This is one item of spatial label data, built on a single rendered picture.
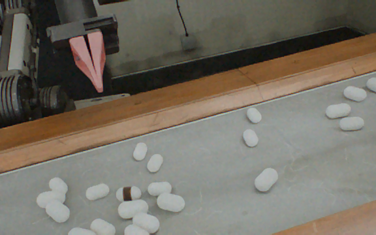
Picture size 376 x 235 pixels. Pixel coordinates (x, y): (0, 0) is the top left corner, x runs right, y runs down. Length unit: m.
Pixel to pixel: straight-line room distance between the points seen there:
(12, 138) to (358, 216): 0.53
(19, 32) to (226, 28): 1.89
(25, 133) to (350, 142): 0.51
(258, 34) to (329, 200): 2.36
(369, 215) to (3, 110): 0.68
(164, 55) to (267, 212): 2.23
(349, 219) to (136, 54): 2.27
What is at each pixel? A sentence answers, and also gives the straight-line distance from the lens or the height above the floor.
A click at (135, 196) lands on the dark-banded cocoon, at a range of 0.52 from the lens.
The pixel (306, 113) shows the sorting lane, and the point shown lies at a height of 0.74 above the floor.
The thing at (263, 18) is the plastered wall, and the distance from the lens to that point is 2.81.
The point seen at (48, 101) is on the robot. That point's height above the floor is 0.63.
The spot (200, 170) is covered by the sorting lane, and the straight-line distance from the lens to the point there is 0.57.
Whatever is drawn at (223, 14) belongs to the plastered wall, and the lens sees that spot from 2.70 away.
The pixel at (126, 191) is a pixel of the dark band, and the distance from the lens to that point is 0.53.
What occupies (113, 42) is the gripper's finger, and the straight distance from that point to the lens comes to 0.66.
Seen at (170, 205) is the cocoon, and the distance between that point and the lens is 0.50.
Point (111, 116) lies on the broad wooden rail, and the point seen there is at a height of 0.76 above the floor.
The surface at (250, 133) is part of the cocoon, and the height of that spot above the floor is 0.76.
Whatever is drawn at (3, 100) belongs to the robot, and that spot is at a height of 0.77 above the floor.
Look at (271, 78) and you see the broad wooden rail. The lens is 0.76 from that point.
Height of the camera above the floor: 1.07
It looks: 31 degrees down
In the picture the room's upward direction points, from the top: 10 degrees counter-clockwise
